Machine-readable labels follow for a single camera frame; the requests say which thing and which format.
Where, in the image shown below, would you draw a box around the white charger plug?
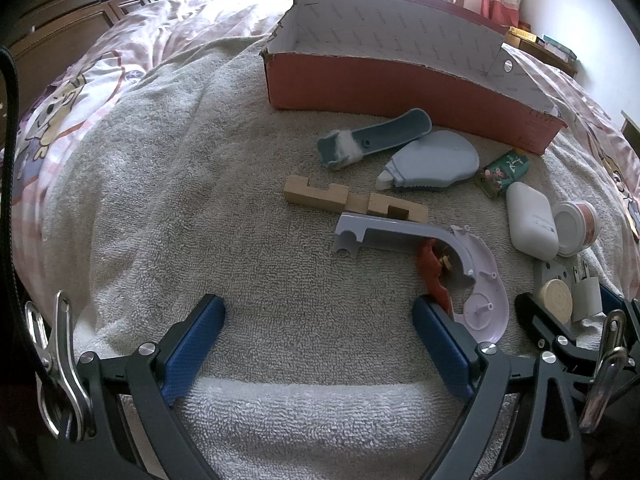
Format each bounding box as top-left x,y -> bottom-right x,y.
570,255 -> 603,323

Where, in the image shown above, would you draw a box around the orange-red plastic piece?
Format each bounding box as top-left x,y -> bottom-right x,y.
417,240 -> 456,318

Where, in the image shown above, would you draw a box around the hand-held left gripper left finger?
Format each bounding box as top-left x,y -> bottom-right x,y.
55,294 -> 227,480

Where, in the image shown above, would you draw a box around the light blue correction tape dispenser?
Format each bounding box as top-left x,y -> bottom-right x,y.
375,130 -> 481,193

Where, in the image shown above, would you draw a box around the white earbuds case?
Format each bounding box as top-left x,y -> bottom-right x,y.
505,181 -> 560,262

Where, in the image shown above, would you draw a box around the dark wooden headboard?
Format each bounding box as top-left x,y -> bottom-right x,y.
10,0 -> 217,91

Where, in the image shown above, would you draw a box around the red cardboard box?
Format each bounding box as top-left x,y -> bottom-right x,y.
260,0 -> 568,156

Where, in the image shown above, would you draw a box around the cream round disk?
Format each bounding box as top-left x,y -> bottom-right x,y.
531,280 -> 573,325

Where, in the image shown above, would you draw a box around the green books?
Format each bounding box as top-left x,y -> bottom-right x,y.
542,35 -> 577,61

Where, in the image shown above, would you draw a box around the beige terry towel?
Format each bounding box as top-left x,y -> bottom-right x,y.
37,35 -> 631,480

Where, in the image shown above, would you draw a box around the blue plastic lint brush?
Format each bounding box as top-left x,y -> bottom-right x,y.
316,108 -> 432,170

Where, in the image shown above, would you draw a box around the small green patterned box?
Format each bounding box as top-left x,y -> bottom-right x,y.
475,148 -> 532,200

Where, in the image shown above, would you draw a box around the wooden puzzle piece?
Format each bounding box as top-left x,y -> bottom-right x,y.
284,175 -> 429,224

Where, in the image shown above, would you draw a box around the pink printed quilt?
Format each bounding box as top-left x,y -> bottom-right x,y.
7,0 -> 640,311

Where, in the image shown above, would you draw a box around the grey plastic plate with holes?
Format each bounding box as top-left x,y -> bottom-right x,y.
532,255 -> 583,306

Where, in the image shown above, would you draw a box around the lilac plastic shell half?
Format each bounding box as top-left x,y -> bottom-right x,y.
333,212 -> 510,345

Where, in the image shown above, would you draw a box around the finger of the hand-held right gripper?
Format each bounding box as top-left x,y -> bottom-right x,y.
597,285 -> 640,356
515,292 -> 601,376

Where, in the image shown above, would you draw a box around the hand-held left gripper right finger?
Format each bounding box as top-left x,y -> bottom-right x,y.
411,295 -> 586,480

